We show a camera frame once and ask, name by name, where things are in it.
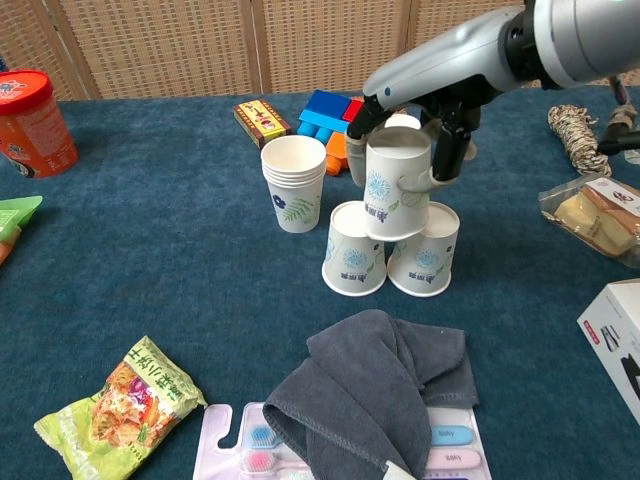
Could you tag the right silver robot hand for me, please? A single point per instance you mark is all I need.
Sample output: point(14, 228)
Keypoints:
point(440, 60)

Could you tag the white floral paper cup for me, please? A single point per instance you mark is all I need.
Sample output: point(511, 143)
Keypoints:
point(350, 260)
point(402, 121)
point(425, 265)
point(395, 210)

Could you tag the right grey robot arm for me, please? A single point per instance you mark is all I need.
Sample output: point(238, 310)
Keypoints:
point(590, 35)

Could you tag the stack of upright paper cups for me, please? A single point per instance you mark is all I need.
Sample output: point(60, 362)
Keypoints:
point(295, 185)

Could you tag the red toy block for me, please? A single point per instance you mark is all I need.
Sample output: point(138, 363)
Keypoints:
point(352, 111)

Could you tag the light blue toy block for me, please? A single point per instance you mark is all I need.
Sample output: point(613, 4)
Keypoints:
point(320, 125)

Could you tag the orange toy block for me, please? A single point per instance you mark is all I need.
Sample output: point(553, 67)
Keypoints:
point(336, 152)

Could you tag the red yellow small box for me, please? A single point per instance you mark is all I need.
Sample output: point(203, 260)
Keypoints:
point(262, 120)

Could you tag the plastic wrapped cake slices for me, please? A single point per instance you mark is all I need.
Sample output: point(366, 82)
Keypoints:
point(595, 215)

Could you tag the woven bamboo folding screen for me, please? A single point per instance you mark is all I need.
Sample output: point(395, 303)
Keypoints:
point(200, 45)

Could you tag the white carton box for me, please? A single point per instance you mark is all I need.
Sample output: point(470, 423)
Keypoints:
point(610, 320)

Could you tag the dark grey towel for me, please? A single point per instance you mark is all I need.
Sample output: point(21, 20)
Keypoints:
point(370, 390)

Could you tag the blue felt table cover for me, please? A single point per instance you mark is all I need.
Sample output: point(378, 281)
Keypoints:
point(150, 300)

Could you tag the red lidded snack tub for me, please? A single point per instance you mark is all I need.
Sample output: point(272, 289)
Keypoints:
point(32, 125)

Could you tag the toothbrush blister pack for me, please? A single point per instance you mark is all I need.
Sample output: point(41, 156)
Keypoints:
point(210, 425)

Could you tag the green white snack bag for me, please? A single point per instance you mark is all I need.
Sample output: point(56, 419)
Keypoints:
point(15, 215)

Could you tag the yellow-green chips bag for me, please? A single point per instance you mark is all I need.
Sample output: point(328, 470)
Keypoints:
point(120, 410)

